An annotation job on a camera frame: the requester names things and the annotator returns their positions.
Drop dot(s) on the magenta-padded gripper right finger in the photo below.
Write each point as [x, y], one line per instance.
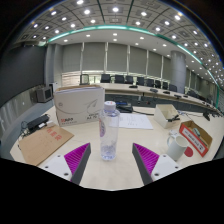
[146, 157]

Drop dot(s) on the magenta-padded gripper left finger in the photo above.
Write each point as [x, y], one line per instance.
[76, 156]

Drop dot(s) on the clear plastic water bottle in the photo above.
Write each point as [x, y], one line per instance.
[109, 133]

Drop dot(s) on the white ceramic mug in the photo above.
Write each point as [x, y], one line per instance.
[178, 146]

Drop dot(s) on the brown kraft paper envelope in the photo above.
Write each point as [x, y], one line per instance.
[43, 143]

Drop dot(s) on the white printed paper sheet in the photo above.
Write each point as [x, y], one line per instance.
[135, 121]

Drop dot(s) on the beige open cardboard organizer box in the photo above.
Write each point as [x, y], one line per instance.
[163, 115]

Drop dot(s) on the red-sided open cardboard box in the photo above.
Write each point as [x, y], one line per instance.
[193, 141]

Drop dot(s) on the white printed paper carton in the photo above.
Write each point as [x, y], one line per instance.
[78, 105]

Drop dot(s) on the black desk phone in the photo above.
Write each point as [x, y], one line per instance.
[124, 107]

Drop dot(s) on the teal whiteboard eraser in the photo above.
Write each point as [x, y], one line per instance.
[196, 132]

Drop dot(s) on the long curved conference desk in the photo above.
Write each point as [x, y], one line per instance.
[156, 98]

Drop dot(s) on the grey boxy monitor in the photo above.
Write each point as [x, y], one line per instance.
[44, 94]

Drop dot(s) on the black table microphone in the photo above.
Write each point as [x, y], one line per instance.
[206, 115]

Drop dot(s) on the row of black office chairs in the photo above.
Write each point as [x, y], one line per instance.
[119, 79]

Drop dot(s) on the recessed ceiling lights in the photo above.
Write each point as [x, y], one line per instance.
[115, 9]

